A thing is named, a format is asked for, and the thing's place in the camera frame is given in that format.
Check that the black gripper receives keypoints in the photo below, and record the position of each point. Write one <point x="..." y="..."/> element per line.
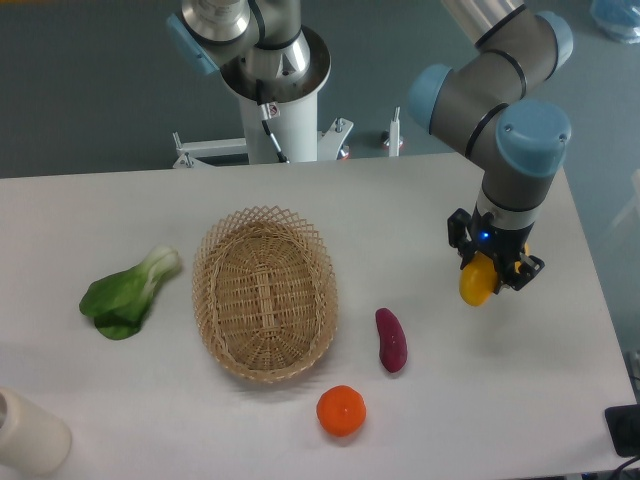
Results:
<point x="497" y="233"/>

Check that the yellow mango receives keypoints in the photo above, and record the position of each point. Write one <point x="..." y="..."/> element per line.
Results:
<point x="478" y="280"/>

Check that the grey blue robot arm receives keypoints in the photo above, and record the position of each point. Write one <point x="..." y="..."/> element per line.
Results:
<point x="482" y="111"/>

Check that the purple sweet potato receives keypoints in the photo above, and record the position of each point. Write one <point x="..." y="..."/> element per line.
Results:
<point x="393" y="349"/>

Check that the black device at edge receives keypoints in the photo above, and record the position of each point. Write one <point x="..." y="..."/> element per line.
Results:
<point x="623" y="426"/>

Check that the orange tangerine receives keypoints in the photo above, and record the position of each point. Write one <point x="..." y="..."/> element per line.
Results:
<point x="341" y="411"/>

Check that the woven wicker basket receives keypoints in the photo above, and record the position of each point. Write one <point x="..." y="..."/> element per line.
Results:
<point x="264" y="294"/>

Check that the blue bag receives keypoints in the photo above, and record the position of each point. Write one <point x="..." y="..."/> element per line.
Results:
<point x="618" y="19"/>

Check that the green bok choy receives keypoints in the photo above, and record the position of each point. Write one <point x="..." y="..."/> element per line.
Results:
<point x="119" y="303"/>

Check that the white cylinder bottle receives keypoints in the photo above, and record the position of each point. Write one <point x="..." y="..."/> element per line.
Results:
<point x="33" y="440"/>

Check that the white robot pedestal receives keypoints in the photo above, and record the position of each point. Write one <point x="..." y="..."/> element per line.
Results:
<point x="277" y="93"/>

